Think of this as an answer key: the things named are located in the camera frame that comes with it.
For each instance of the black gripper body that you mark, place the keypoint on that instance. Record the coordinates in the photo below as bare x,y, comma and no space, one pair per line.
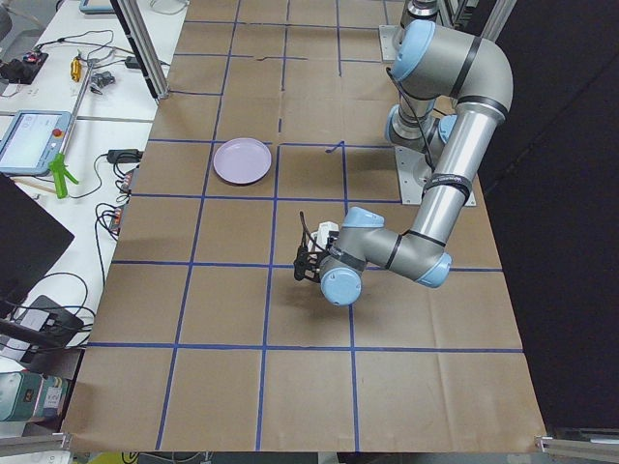
306,267

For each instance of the lavender plate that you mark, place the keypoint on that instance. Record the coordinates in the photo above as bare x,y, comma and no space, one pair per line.
242,161

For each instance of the black monitor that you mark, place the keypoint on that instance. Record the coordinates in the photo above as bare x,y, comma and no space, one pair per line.
32,241

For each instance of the teach pendant tablet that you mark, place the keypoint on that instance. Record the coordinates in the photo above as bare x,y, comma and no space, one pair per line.
32,141

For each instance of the yellow screwdriver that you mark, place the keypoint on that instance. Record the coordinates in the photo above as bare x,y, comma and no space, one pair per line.
76,69

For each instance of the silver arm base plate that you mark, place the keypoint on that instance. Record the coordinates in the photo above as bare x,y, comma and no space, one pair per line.
387,43
413,173

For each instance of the green handled grabber tool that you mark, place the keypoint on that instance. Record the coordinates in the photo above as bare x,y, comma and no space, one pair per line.
57,166

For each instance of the aluminium frame post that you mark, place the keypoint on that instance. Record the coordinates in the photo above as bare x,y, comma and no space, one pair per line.
134,27

